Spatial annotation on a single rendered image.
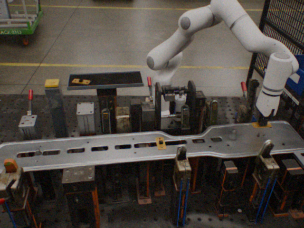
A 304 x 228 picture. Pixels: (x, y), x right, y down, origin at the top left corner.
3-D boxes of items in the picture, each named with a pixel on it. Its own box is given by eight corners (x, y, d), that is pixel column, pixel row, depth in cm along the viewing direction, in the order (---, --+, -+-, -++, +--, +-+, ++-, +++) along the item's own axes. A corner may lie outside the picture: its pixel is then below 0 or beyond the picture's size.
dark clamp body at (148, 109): (139, 171, 163) (138, 113, 141) (137, 155, 174) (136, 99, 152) (158, 169, 165) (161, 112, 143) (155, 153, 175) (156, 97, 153)
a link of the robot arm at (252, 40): (249, 23, 138) (290, 77, 132) (226, 31, 130) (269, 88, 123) (261, 9, 131) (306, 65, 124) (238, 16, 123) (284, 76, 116)
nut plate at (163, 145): (166, 149, 133) (166, 147, 133) (158, 149, 133) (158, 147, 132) (163, 137, 140) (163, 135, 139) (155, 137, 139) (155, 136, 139)
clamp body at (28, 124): (31, 184, 154) (14, 128, 133) (35, 168, 163) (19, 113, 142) (51, 182, 155) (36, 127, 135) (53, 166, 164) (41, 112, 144)
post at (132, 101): (132, 164, 167) (130, 103, 144) (131, 157, 171) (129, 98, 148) (140, 163, 168) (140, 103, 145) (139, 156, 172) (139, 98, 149)
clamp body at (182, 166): (170, 229, 135) (175, 174, 115) (165, 206, 145) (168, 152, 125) (190, 226, 136) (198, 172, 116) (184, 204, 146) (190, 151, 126)
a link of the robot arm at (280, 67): (271, 77, 132) (258, 83, 127) (280, 48, 124) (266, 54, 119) (289, 85, 126) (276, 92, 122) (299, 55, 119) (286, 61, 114)
